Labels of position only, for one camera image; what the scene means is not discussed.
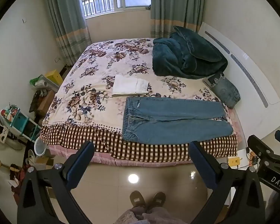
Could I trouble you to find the white folded pants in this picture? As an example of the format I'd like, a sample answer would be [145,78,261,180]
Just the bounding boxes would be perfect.
[111,75,150,98]

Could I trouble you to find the white shoes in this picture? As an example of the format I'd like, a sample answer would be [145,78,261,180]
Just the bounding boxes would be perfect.
[25,149,38,167]

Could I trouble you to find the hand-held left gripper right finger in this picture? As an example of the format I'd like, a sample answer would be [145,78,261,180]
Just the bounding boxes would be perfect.
[189,141,266,224]

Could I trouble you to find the red cloth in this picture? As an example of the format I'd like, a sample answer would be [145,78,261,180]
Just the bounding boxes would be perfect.
[9,164,29,193]

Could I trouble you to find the dark green blanket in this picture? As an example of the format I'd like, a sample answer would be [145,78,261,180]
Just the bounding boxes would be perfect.
[152,26,228,80]

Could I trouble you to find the white nightstand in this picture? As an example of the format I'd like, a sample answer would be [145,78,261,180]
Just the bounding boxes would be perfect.
[225,148,257,169]

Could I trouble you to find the brown cardboard box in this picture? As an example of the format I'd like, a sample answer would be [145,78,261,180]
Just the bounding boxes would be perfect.
[37,90,57,113]

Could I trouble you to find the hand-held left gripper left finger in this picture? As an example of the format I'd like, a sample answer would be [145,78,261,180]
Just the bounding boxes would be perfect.
[17,141,95,224]

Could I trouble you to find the brown slipper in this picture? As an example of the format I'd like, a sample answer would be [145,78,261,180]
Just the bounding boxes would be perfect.
[150,191,167,209]
[129,191,146,209]

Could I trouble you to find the white waste basket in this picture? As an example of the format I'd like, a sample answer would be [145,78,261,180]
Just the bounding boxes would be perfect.
[33,137,48,156]

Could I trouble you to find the orange cable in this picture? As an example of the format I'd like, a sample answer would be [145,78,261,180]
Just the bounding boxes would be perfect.
[246,147,257,167]

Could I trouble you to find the teal curtain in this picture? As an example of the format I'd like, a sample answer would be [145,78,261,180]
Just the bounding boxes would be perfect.
[41,0,92,67]
[150,0,208,39]

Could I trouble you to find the yellow power strip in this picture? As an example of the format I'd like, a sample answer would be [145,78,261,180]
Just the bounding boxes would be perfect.
[228,157,241,167]

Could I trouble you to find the blue jeans pants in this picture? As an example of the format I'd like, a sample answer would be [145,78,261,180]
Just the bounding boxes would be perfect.
[122,97,234,144]

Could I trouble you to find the white headboard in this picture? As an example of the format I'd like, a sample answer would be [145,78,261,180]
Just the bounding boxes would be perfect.
[197,21,280,140]

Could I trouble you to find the green plastic bag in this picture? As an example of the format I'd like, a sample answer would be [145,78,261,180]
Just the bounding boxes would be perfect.
[29,74,46,86]

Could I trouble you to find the teal shelf rack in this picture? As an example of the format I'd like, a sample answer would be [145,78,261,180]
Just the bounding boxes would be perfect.
[5,105,42,143]

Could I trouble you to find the yellow box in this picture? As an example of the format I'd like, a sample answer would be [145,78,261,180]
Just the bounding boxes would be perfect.
[45,69,63,84]

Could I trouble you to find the folded light denim jeans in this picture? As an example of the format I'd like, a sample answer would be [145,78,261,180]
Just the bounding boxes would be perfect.
[210,73,241,109]

